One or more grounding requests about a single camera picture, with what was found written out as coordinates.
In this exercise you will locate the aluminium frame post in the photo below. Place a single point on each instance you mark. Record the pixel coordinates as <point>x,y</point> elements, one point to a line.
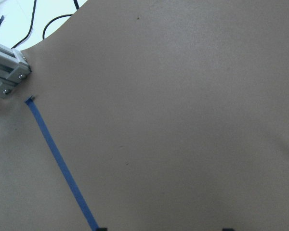
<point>13,70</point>

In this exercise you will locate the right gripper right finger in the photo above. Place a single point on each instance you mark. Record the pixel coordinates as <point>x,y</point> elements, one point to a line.
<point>227,229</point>

